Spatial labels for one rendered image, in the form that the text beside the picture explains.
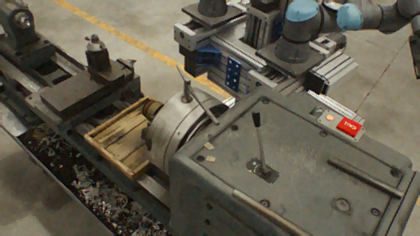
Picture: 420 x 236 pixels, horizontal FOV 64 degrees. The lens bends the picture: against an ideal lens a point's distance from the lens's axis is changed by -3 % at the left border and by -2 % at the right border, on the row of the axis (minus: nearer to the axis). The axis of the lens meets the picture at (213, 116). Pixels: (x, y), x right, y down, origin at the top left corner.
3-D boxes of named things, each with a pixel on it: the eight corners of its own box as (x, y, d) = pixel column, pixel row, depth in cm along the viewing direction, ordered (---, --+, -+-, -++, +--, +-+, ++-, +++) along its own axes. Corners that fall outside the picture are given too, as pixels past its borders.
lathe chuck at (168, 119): (221, 143, 140) (228, 83, 118) (165, 192, 122) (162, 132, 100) (203, 133, 144) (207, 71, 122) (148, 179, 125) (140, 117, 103)
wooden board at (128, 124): (195, 132, 152) (195, 125, 149) (133, 182, 131) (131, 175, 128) (148, 101, 164) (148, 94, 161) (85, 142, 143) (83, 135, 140)
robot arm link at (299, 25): (277, 26, 144) (284, -4, 135) (307, 25, 147) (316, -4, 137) (287, 42, 136) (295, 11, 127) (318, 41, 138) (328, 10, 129)
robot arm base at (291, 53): (287, 40, 156) (292, 20, 149) (315, 56, 148) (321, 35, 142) (267, 52, 148) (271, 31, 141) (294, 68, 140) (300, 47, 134)
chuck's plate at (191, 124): (227, 148, 138) (235, 88, 117) (172, 198, 120) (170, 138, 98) (221, 143, 140) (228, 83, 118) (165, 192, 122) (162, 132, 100)
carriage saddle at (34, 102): (142, 85, 172) (141, 76, 168) (61, 135, 145) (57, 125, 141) (105, 61, 185) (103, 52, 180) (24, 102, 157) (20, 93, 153)
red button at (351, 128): (360, 129, 105) (362, 124, 103) (353, 140, 101) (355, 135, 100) (342, 120, 107) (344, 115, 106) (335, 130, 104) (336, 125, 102)
